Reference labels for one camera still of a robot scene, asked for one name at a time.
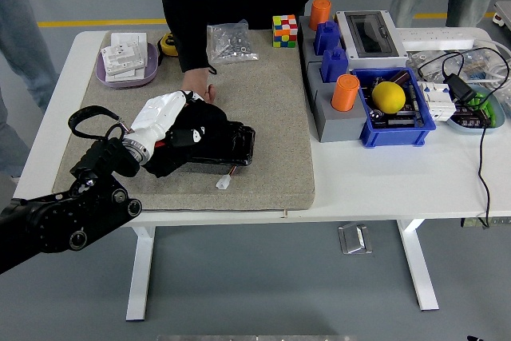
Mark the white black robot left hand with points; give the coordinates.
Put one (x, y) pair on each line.
(157, 113)

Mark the person's right hand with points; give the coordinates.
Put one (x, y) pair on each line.
(197, 81)

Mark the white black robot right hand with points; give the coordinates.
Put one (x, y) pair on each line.
(474, 339)

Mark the black rag with red patch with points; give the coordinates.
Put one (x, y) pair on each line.
(207, 117)

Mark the black panel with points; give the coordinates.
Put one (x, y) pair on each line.
(239, 145)

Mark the person's right forearm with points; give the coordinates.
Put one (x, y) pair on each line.
(193, 45)

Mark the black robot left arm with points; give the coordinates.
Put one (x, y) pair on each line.
(60, 217)

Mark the purple oval tray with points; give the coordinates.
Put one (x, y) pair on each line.
(151, 71)

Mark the yellow black tape measure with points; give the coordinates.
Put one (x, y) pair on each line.
(169, 43)

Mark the clear bag of metal nuts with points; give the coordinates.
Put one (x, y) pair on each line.
(231, 43)

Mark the white table leg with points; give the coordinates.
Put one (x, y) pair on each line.
(139, 269)
(419, 269)

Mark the grey-brown mat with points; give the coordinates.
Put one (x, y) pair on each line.
(271, 137)

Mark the multicolour puzzle cube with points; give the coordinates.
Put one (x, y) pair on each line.
(285, 31)

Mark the blue plastic block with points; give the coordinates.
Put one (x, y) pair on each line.
(326, 39)
(334, 65)

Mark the orange plastic cylinder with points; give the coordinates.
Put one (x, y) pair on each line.
(345, 93)
(320, 13)

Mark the metal floor plate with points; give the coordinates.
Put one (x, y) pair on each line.
(354, 239)

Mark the bystander in blue jeans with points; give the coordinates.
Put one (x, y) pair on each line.
(20, 37)

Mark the grey electrical distribution box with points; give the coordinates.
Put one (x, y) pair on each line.
(371, 33)

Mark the yellow ball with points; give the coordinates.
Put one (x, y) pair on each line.
(388, 96)

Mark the brown cylindrical capacitor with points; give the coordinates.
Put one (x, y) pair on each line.
(399, 76)

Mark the blue plastic bin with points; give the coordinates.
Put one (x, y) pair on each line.
(399, 135)

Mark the light blue tray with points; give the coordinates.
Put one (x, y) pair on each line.
(471, 129)

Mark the green plastic parts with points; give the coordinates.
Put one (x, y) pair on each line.
(488, 107)

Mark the white circuit breaker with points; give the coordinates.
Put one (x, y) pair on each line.
(437, 103)

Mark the white power strip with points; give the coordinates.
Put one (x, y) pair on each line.
(435, 37)

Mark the clear bag of small parts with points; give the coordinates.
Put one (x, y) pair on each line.
(439, 59)

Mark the black power adapter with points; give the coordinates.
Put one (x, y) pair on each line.
(460, 88)

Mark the white scale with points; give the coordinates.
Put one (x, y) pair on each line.
(504, 15)

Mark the white wall switch plate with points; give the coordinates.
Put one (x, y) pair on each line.
(123, 57)
(125, 74)
(127, 38)

